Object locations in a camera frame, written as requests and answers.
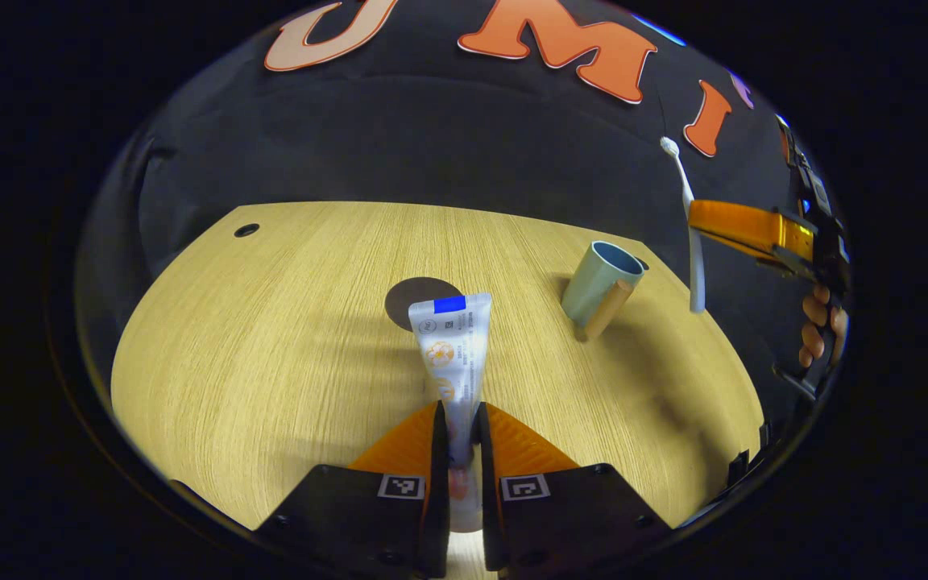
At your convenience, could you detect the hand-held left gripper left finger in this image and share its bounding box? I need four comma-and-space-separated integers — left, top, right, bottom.
251, 400, 450, 579

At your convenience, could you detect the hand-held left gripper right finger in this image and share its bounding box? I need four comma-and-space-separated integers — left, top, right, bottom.
472, 401, 674, 579

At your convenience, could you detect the white toothbrush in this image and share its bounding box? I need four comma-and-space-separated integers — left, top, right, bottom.
660, 136, 707, 313

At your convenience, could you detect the light blue cup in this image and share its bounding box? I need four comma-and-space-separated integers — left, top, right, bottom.
561, 240, 646, 342

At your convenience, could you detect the white toothpaste tube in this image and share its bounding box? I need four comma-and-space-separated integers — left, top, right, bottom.
408, 292, 493, 534

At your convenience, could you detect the dark round coaster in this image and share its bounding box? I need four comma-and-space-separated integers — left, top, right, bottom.
384, 276, 465, 331

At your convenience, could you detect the black backdrop cloth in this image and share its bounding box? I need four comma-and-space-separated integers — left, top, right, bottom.
77, 0, 843, 420

